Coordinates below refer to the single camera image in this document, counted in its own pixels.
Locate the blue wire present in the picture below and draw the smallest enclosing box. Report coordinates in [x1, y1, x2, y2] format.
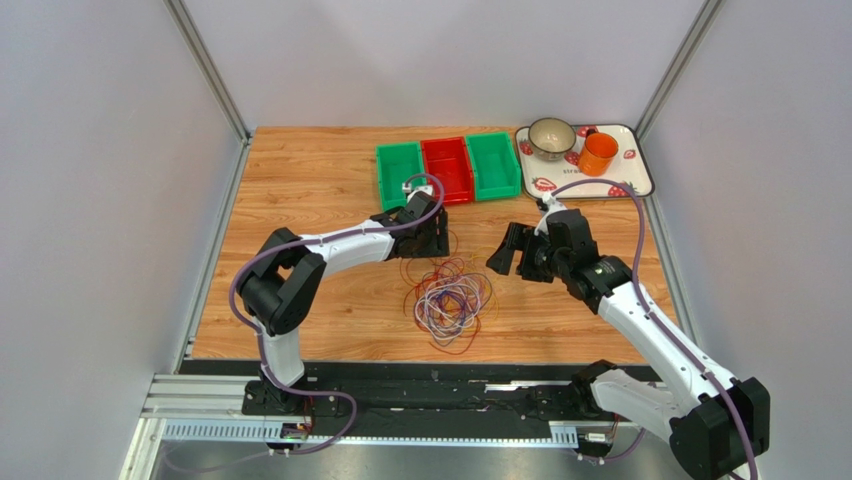
[412, 269, 494, 341]

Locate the white wire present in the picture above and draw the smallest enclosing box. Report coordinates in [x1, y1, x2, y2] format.
[413, 279, 482, 334]

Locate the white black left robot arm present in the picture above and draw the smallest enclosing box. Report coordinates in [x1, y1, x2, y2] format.
[229, 191, 450, 415]

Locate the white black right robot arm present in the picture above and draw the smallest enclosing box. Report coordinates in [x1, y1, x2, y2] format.
[486, 209, 771, 479]

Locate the strawberry pattern tray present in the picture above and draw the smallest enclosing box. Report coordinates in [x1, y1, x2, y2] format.
[515, 124, 654, 198]

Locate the right green plastic bin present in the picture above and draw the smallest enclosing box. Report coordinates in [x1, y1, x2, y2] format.
[465, 131, 521, 202]

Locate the green plastic bin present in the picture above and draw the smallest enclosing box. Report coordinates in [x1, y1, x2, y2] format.
[375, 142, 425, 211]
[465, 131, 521, 202]

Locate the red plastic bin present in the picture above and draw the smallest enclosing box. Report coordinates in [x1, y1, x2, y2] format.
[420, 137, 475, 205]

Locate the left green plastic bin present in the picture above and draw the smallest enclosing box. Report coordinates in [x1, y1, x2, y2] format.
[375, 142, 425, 211]

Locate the orange plastic cup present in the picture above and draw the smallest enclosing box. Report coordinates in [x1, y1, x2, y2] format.
[578, 132, 619, 177]

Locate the beige ceramic bowl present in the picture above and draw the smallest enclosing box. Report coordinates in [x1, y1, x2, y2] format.
[528, 117, 577, 162]

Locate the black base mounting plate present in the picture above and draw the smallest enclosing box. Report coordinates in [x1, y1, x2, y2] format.
[178, 360, 637, 441]

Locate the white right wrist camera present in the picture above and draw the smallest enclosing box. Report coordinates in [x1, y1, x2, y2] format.
[535, 192, 567, 236]

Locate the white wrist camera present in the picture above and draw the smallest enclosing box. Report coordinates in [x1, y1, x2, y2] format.
[535, 192, 567, 236]
[402, 183, 435, 199]

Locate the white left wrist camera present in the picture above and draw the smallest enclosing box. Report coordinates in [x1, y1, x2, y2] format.
[402, 183, 435, 199]

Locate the right aluminium corner post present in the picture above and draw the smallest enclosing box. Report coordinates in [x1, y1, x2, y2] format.
[635, 0, 726, 141]

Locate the aluminium corner post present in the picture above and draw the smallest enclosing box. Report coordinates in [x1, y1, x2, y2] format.
[635, 0, 726, 141]
[164, 0, 252, 145]

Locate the aluminium frame rail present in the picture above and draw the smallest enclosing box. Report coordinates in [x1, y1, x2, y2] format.
[119, 373, 667, 480]

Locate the left aluminium corner post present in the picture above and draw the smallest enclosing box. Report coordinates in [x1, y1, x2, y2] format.
[164, 0, 252, 145]

